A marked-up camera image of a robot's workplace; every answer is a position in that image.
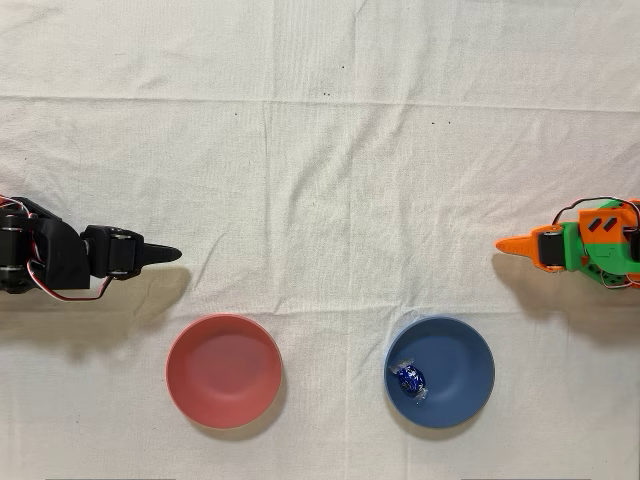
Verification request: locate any blue candy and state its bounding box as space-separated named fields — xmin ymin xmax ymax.
xmin=388 ymin=357 xmax=430 ymax=406

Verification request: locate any red bowl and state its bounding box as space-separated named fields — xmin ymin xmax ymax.
xmin=165 ymin=313 xmax=284 ymax=431

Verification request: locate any blue bowl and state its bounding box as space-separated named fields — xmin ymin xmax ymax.
xmin=383 ymin=315 xmax=497 ymax=430

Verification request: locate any white wrinkled tablecloth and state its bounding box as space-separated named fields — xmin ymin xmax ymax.
xmin=0 ymin=0 xmax=640 ymax=480

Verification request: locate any white red looped cable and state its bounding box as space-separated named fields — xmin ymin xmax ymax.
xmin=27 ymin=257 xmax=115 ymax=302

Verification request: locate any dark arched gripper cable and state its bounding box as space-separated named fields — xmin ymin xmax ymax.
xmin=551 ymin=196 xmax=640 ymax=226

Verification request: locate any white red short cable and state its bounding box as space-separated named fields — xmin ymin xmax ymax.
xmin=597 ymin=269 xmax=634 ymax=292

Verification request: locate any red white wire bundle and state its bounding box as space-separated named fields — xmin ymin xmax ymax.
xmin=0 ymin=193 xmax=37 ymax=219

